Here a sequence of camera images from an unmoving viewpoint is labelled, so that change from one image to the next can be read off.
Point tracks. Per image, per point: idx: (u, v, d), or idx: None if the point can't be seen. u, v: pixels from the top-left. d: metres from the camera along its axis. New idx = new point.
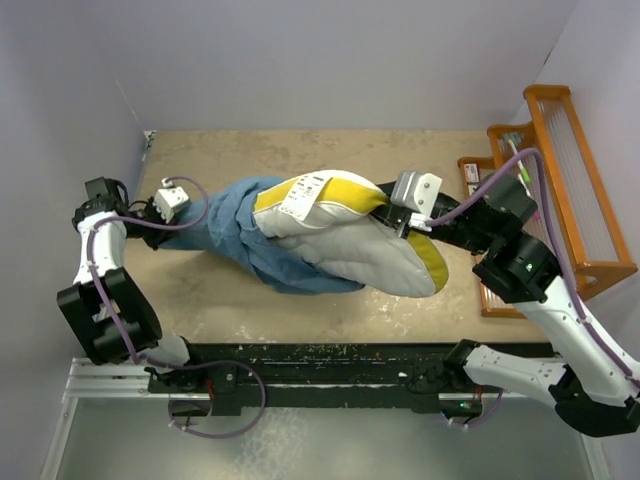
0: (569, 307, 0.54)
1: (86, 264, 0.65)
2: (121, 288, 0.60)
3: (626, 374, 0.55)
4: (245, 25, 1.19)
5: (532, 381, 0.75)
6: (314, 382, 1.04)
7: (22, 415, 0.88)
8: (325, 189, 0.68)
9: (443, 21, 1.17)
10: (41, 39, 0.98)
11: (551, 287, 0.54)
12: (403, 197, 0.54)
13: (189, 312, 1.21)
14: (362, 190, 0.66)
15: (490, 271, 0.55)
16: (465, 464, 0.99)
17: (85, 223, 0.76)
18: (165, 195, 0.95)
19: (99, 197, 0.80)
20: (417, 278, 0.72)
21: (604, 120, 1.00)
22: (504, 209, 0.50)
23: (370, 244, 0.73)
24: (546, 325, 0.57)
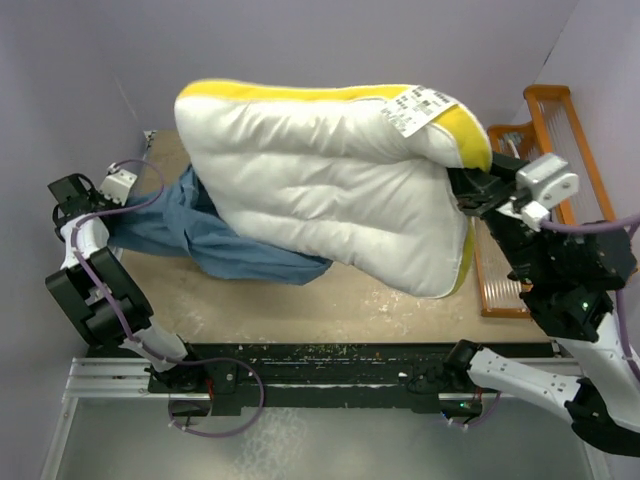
0: (616, 345, 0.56)
1: (71, 252, 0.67)
2: (108, 266, 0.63)
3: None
4: (245, 25, 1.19)
5: (545, 394, 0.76)
6: (314, 381, 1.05)
7: (22, 416, 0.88)
8: (447, 112, 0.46)
9: (444, 21, 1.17)
10: (42, 40, 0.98)
11: (601, 326, 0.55)
12: (534, 180, 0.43)
13: (189, 312, 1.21)
14: (481, 137, 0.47)
15: (551, 312, 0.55)
16: (464, 464, 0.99)
17: (66, 227, 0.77)
18: (118, 180, 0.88)
19: (78, 204, 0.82)
20: (445, 268, 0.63)
21: (603, 119, 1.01)
22: (615, 271, 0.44)
23: (429, 209, 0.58)
24: (591, 360, 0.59)
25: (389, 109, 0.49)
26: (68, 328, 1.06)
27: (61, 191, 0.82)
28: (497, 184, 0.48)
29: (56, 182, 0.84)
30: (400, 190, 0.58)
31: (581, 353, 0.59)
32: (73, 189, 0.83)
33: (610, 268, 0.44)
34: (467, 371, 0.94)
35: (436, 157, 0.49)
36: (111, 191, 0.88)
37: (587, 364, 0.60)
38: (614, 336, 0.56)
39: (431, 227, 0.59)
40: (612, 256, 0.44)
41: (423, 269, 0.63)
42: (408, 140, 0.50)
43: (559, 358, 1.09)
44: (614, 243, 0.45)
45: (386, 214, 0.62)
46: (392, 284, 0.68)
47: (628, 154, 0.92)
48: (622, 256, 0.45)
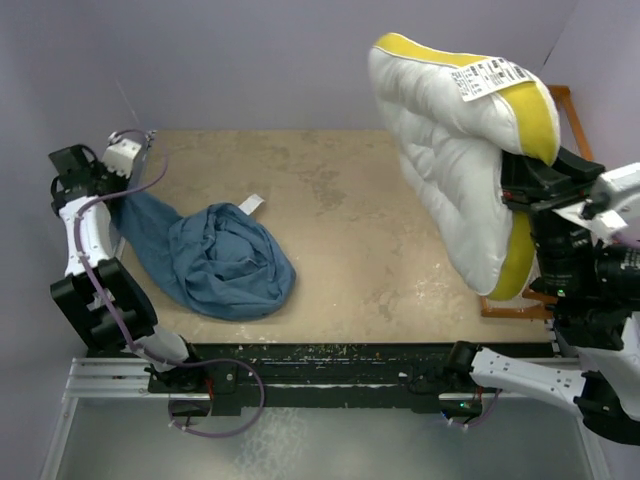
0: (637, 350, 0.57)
1: (76, 256, 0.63)
2: (116, 280, 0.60)
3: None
4: (244, 25, 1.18)
5: (552, 391, 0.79)
6: (314, 382, 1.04)
7: (21, 416, 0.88)
8: (517, 86, 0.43)
9: (445, 22, 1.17)
10: (42, 41, 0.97)
11: (625, 334, 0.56)
12: (619, 188, 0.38)
13: (190, 312, 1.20)
14: (549, 123, 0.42)
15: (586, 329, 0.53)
16: (464, 463, 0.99)
17: (67, 211, 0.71)
18: (119, 150, 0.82)
19: (78, 178, 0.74)
20: (486, 265, 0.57)
21: (603, 118, 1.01)
22: None
23: (471, 195, 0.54)
24: (613, 364, 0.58)
25: (460, 74, 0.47)
26: (67, 328, 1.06)
27: (62, 164, 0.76)
28: (564, 182, 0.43)
29: (56, 153, 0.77)
30: (454, 169, 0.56)
31: (605, 360, 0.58)
32: (74, 161, 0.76)
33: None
34: (468, 373, 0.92)
35: (493, 137, 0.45)
36: (115, 164, 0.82)
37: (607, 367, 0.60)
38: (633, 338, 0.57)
39: (474, 215, 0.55)
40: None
41: (472, 254, 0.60)
42: (466, 113, 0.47)
43: (560, 358, 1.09)
44: None
45: (451, 189, 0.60)
46: (457, 262, 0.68)
47: (627, 154, 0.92)
48: None
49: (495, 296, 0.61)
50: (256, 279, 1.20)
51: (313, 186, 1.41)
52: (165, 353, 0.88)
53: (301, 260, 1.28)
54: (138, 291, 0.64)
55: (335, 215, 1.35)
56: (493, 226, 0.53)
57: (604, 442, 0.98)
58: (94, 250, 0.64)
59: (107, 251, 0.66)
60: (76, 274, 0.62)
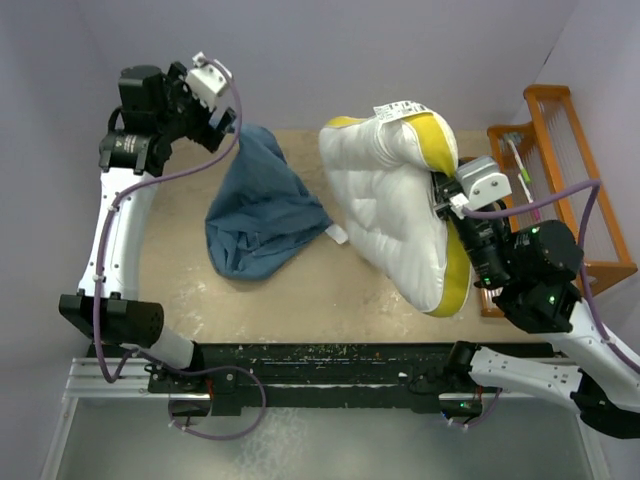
0: (592, 331, 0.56)
1: (93, 272, 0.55)
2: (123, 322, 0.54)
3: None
4: (244, 25, 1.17)
5: (549, 388, 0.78)
6: (314, 381, 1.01)
7: (22, 416, 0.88)
8: (418, 117, 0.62)
9: (445, 23, 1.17)
10: (40, 42, 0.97)
11: (574, 314, 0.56)
12: (462, 175, 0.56)
13: (189, 312, 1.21)
14: (445, 141, 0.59)
15: (521, 312, 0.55)
16: (463, 463, 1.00)
17: (106, 183, 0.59)
18: (204, 81, 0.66)
19: (138, 125, 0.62)
20: (429, 275, 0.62)
21: (604, 119, 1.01)
22: (562, 264, 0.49)
23: (411, 210, 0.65)
24: (579, 353, 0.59)
25: (380, 110, 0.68)
26: (68, 328, 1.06)
27: (127, 97, 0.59)
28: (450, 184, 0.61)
29: (125, 78, 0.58)
30: (392, 193, 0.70)
31: (563, 346, 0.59)
32: (144, 98, 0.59)
33: (557, 261, 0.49)
34: (468, 373, 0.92)
35: (406, 153, 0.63)
36: (198, 91, 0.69)
37: (576, 356, 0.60)
38: (589, 322, 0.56)
39: (413, 224, 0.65)
40: (557, 250, 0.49)
41: (415, 271, 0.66)
42: (388, 139, 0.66)
43: (559, 358, 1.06)
44: (556, 238, 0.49)
45: (392, 218, 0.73)
46: (403, 290, 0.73)
47: (627, 155, 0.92)
48: (567, 250, 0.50)
49: (438, 315, 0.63)
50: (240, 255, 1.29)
51: (313, 186, 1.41)
52: (173, 356, 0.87)
53: (302, 259, 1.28)
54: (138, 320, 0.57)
55: (335, 215, 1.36)
56: (432, 235, 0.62)
57: (603, 442, 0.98)
58: (113, 271, 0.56)
59: (128, 273, 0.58)
60: (87, 294, 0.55)
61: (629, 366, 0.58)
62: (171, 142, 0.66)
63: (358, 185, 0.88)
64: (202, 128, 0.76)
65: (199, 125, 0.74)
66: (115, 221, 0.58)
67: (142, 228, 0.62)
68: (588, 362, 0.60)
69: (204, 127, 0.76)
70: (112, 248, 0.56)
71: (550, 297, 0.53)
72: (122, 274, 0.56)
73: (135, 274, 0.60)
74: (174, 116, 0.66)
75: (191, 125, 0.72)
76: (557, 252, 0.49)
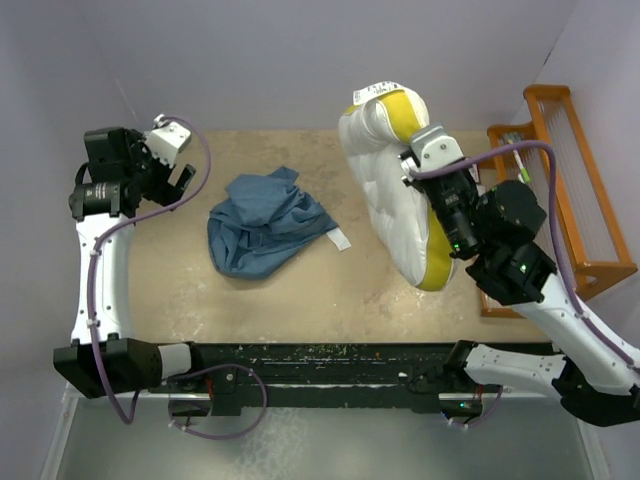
0: (566, 303, 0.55)
1: (86, 318, 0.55)
2: (124, 360, 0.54)
3: (627, 362, 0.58)
4: (244, 27, 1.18)
5: (534, 377, 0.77)
6: (314, 382, 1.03)
7: (22, 416, 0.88)
8: (391, 95, 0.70)
9: (445, 24, 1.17)
10: (43, 44, 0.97)
11: (545, 286, 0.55)
12: (413, 138, 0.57)
13: (189, 312, 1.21)
14: (414, 115, 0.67)
15: (489, 276, 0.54)
16: (463, 462, 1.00)
17: (83, 230, 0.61)
18: (165, 137, 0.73)
19: (107, 173, 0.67)
20: (415, 248, 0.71)
21: (604, 120, 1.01)
22: (520, 223, 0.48)
23: (400, 188, 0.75)
24: (557, 331, 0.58)
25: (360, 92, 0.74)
26: (68, 328, 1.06)
27: (95, 150, 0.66)
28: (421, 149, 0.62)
29: (92, 135, 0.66)
30: (389, 176, 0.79)
31: (535, 317, 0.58)
32: (111, 149, 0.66)
33: (515, 218, 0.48)
34: (464, 369, 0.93)
35: (383, 130, 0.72)
36: (159, 151, 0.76)
37: (552, 334, 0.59)
38: (563, 295, 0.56)
39: (404, 202, 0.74)
40: (515, 208, 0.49)
41: (406, 244, 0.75)
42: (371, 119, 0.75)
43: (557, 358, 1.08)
44: (516, 197, 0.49)
45: (390, 198, 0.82)
46: (398, 264, 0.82)
47: (627, 157, 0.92)
48: (531, 211, 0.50)
49: (426, 287, 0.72)
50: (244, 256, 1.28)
51: (313, 186, 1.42)
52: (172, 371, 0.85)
53: (302, 259, 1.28)
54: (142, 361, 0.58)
55: (335, 215, 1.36)
56: (416, 210, 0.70)
57: (603, 442, 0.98)
58: (106, 313, 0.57)
59: (121, 312, 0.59)
60: (82, 342, 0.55)
61: (607, 346, 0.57)
62: (140, 192, 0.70)
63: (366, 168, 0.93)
64: (166, 189, 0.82)
65: (163, 186, 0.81)
66: (99, 264, 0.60)
67: (125, 269, 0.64)
68: (567, 344, 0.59)
69: (168, 186, 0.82)
70: (102, 291, 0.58)
71: (520, 264, 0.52)
72: (116, 313, 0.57)
73: (128, 310, 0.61)
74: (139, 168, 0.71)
75: (155, 185, 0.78)
76: (514, 209, 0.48)
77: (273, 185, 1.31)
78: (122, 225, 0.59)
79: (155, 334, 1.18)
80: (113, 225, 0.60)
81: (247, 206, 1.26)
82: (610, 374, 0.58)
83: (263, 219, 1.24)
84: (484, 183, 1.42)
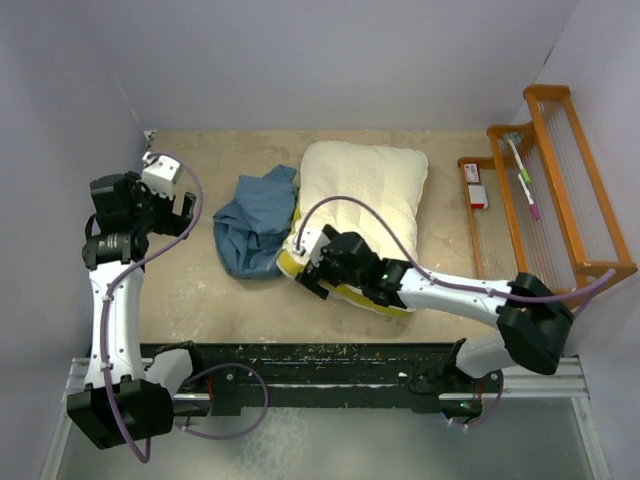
0: (422, 279, 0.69)
1: (99, 363, 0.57)
2: (139, 404, 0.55)
3: (486, 292, 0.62)
4: (245, 27, 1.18)
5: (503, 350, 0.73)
6: (314, 382, 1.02)
7: (21, 416, 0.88)
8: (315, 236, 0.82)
9: (446, 24, 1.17)
10: (47, 45, 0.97)
11: (405, 277, 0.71)
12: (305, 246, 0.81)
13: (189, 312, 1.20)
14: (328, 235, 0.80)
15: (369, 290, 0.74)
16: (463, 462, 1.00)
17: (96, 278, 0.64)
18: (156, 173, 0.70)
19: (115, 224, 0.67)
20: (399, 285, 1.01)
21: (604, 121, 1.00)
22: (342, 251, 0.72)
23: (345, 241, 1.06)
24: (434, 304, 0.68)
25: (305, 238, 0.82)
26: (68, 328, 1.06)
27: (102, 203, 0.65)
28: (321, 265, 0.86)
29: (97, 188, 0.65)
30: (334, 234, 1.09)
31: (420, 305, 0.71)
32: (116, 201, 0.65)
33: (338, 249, 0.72)
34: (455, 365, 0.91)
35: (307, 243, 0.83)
36: (156, 187, 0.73)
37: (441, 309, 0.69)
38: (418, 274, 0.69)
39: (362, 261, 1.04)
40: (339, 246, 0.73)
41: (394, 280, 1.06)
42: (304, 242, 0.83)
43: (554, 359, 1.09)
44: (342, 240, 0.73)
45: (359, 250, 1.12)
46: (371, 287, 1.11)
47: (627, 158, 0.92)
48: (348, 243, 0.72)
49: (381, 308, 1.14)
50: (247, 255, 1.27)
51: None
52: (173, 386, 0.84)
53: None
54: (155, 402, 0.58)
55: None
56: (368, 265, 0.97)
57: (603, 442, 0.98)
58: (119, 356, 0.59)
59: (131, 349, 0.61)
60: (96, 386, 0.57)
61: (462, 289, 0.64)
62: (146, 234, 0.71)
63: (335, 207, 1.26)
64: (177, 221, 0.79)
65: (170, 220, 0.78)
66: (113, 308, 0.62)
67: (136, 309, 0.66)
68: (450, 309, 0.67)
69: (178, 220, 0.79)
70: (114, 334, 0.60)
71: (383, 277, 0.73)
72: (128, 351, 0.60)
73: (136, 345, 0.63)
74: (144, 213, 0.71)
75: (160, 219, 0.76)
76: (336, 246, 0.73)
77: (278, 187, 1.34)
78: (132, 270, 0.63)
79: (154, 334, 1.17)
80: (124, 273, 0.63)
81: (261, 216, 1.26)
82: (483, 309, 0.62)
83: (278, 228, 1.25)
84: (484, 183, 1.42)
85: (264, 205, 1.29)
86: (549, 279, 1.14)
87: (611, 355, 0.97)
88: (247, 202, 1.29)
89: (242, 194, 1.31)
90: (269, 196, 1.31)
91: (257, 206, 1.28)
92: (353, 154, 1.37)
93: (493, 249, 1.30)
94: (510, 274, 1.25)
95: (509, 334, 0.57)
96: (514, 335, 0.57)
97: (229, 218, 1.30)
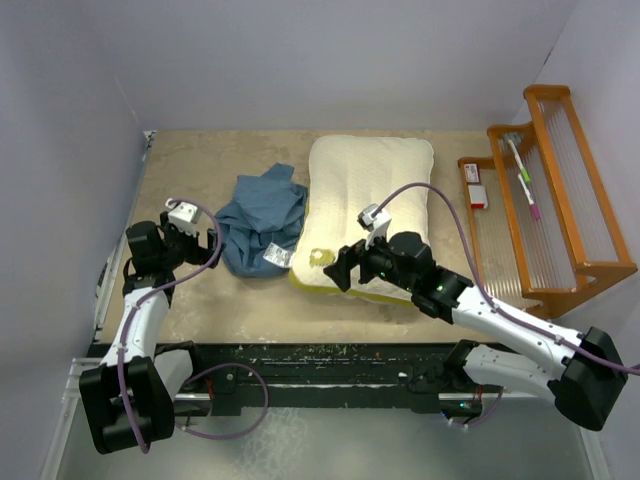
0: (483, 303, 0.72)
1: (116, 346, 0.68)
2: (145, 380, 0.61)
3: (553, 339, 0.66)
4: (245, 27, 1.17)
5: (530, 378, 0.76)
6: (314, 382, 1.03)
7: (21, 415, 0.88)
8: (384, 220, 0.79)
9: (446, 24, 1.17)
10: (48, 45, 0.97)
11: (463, 296, 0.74)
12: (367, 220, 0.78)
13: (188, 312, 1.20)
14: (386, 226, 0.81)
15: (417, 297, 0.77)
16: (463, 462, 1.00)
17: (130, 297, 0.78)
18: (179, 218, 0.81)
19: (148, 265, 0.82)
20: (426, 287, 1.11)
21: (604, 122, 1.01)
22: (405, 253, 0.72)
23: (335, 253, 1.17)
24: (487, 328, 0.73)
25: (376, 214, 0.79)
26: (69, 328, 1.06)
27: (137, 249, 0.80)
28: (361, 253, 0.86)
29: (132, 236, 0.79)
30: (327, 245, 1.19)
31: (472, 324, 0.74)
32: (148, 248, 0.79)
33: (400, 250, 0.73)
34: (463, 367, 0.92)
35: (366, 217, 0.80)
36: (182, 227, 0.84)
37: (494, 335, 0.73)
38: (479, 297, 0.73)
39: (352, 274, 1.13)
40: (401, 246, 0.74)
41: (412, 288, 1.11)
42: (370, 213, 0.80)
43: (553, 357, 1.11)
44: (402, 241, 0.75)
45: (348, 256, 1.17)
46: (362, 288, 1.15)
47: (627, 157, 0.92)
48: (414, 245, 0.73)
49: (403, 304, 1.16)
50: (253, 250, 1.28)
51: None
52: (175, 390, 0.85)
53: None
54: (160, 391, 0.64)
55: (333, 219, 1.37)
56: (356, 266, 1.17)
57: (603, 442, 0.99)
58: (135, 345, 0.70)
59: (145, 347, 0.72)
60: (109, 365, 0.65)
61: (527, 328, 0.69)
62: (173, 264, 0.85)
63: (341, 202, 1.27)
64: (204, 252, 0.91)
65: (197, 250, 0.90)
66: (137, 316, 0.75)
67: (156, 320, 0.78)
68: (502, 337, 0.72)
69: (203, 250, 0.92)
70: (134, 330, 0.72)
71: (437, 288, 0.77)
72: (143, 347, 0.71)
73: (150, 349, 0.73)
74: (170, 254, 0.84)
75: (191, 250, 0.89)
76: (399, 246, 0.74)
77: (282, 186, 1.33)
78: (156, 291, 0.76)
79: None
80: (151, 291, 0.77)
81: (260, 215, 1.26)
82: (543, 353, 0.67)
83: (277, 226, 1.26)
84: (484, 183, 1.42)
85: (267, 207, 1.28)
86: (549, 279, 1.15)
87: None
88: (250, 203, 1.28)
89: (244, 194, 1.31)
90: (272, 196, 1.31)
91: (261, 208, 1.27)
92: (355, 151, 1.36)
93: (492, 250, 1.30)
94: (510, 273, 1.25)
95: (570, 386, 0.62)
96: (574, 388, 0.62)
97: (232, 217, 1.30)
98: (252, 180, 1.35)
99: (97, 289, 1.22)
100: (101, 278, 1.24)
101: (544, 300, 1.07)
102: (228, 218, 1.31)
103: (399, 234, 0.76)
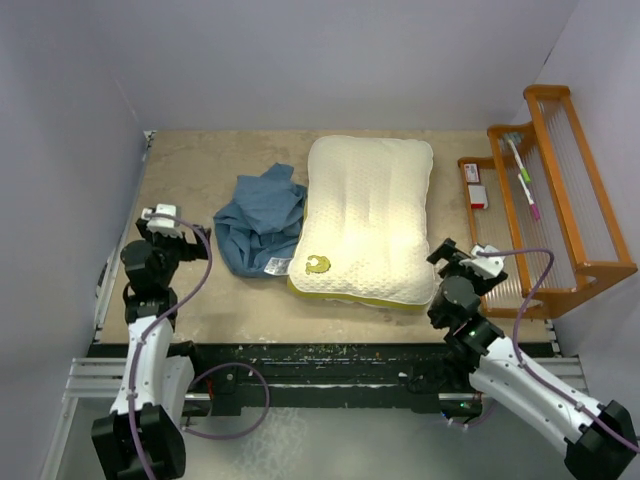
0: (510, 357, 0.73)
1: (125, 391, 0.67)
2: (154, 428, 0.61)
3: (574, 404, 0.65)
4: (246, 28, 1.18)
5: (546, 423, 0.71)
6: (314, 381, 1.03)
7: (20, 415, 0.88)
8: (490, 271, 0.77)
9: (446, 25, 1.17)
10: (48, 45, 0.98)
11: (491, 345, 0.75)
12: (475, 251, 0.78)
13: (189, 312, 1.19)
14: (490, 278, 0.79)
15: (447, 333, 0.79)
16: (462, 462, 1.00)
17: (135, 328, 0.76)
18: (159, 223, 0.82)
19: (148, 289, 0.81)
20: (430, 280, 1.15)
21: (603, 121, 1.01)
22: (454, 300, 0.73)
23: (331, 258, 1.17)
24: (511, 380, 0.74)
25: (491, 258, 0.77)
26: (68, 328, 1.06)
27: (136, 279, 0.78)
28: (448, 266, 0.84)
29: (130, 268, 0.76)
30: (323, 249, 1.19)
31: (495, 370, 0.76)
32: (148, 275, 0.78)
33: (452, 297, 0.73)
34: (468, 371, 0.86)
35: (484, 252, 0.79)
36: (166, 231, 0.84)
37: (515, 386, 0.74)
38: (508, 350, 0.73)
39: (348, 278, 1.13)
40: (453, 291, 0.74)
41: (417, 287, 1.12)
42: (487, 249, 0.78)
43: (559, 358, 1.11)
44: (458, 287, 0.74)
45: None
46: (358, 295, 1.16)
47: (627, 157, 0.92)
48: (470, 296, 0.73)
49: (405, 307, 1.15)
50: (253, 252, 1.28)
51: None
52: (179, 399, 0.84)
53: None
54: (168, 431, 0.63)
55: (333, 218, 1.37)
56: None
57: None
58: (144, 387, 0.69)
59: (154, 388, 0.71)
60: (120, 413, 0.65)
61: (550, 387, 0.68)
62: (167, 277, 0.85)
63: (338, 204, 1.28)
64: (195, 249, 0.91)
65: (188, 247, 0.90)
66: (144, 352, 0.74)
67: (163, 353, 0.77)
68: (524, 391, 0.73)
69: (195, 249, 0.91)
70: (142, 372, 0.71)
71: (469, 332, 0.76)
72: (151, 389, 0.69)
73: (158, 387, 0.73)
74: (166, 263, 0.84)
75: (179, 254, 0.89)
76: (451, 290, 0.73)
77: (282, 187, 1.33)
78: (162, 318, 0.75)
79: None
80: (154, 322, 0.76)
81: (260, 215, 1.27)
82: (562, 419, 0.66)
83: (278, 228, 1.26)
84: (484, 183, 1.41)
85: (267, 208, 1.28)
86: (549, 279, 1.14)
87: (610, 356, 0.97)
88: (249, 204, 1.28)
89: (244, 195, 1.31)
90: (272, 197, 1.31)
91: (260, 209, 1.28)
92: (355, 151, 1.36)
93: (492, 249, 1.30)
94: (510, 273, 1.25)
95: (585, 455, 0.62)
96: (589, 460, 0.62)
97: (232, 218, 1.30)
98: (253, 180, 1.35)
99: (97, 289, 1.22)
100: (100, 277, 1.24)
101: (544, 300, 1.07)
102: (228, 218, 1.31)
103: (460, 279, 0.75)
